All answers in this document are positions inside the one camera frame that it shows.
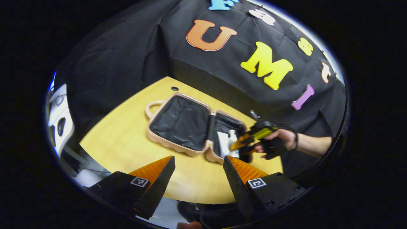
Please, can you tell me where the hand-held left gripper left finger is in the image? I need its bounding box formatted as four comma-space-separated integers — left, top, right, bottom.
84, 156, 176, 220

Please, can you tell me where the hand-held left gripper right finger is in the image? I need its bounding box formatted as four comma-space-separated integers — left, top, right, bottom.
223, 155, 307, 221

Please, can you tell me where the white pump bottle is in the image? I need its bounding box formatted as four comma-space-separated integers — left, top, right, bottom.
227, 129, 239, 158

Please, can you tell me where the white squeeze tube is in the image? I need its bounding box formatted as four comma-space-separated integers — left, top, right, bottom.
217, 131, 230, 158

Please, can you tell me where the pink suitcase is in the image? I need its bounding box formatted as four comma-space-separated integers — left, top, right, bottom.
146, 92, 253, 164

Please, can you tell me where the white plastic equipment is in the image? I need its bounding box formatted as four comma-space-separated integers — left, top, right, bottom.
47, 83, 75, 158

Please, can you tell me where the black backdrop cloth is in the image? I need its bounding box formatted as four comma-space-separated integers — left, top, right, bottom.
52, 0, 347, 178

